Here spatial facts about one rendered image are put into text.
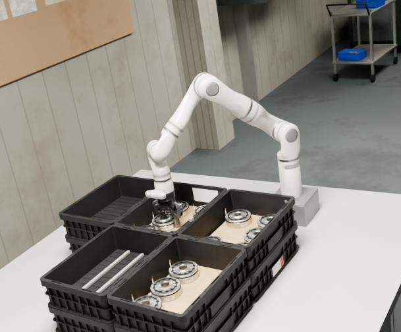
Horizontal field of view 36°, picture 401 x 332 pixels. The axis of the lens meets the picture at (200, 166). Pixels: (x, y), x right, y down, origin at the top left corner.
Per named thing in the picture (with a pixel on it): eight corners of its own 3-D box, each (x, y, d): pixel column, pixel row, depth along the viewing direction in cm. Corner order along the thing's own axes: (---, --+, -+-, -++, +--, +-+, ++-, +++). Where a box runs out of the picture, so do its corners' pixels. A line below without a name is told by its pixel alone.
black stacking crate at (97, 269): (118, 250, 243) (112, 225, 239) (179, 263, 227) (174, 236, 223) (46, 308, 213) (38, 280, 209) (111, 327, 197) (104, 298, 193)
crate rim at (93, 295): (112, 229, 240) (111, 223, 239) (176, 240, 224) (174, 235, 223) (39, 284, 210) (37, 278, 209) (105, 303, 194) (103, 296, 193)
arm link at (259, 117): (244, 96, 250) (256, 101, 242) (290, 124, 264) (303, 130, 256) (233, 116, 250) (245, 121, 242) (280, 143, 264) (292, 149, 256)
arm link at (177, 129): (159, 121, 240) (166, 128, 233) (199, 66, 239) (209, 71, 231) (175, 134, 245) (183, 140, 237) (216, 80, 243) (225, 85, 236)
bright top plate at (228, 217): (232, 209, 251) (232, 207, 251) (255, 211, 246) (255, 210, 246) (220, 221, 243) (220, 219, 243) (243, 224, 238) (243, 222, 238)
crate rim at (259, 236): (229, 193, 254) (228, 188, 253) (296, 201, 238) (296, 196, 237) (176, 240, 224) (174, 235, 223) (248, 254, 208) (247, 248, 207)
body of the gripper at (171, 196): (178, 186, 245) (182, 207, 249) (161, 184, 250) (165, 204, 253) (168, 194, 239) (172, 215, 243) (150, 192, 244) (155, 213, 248)
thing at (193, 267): (180, 259, 221) (179, 258, 221) (203, 265, 215) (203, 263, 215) (163, 274, 213) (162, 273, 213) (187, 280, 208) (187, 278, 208)
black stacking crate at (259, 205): (232, 214, 257) (229, 189, 253) (298, 223, 241) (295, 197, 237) (180, 263, 227) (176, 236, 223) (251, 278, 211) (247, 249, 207)
